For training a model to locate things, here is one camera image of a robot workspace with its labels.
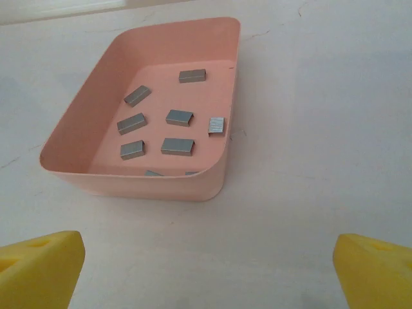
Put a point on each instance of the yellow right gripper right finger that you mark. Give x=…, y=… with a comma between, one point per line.
x=376, y=280

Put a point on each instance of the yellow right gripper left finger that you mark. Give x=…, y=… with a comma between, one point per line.
x=42, y=277

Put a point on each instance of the grey staple strip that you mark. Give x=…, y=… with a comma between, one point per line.
x=192, y=76
x=192, y=173
x=137, y=95
x=154, y=174
x=131, y=123
x=216, y=126
x=179, y=117
x=132, y=150
x=177, y=146

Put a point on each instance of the pink plastic tray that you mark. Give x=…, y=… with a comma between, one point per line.
x=96, y=112

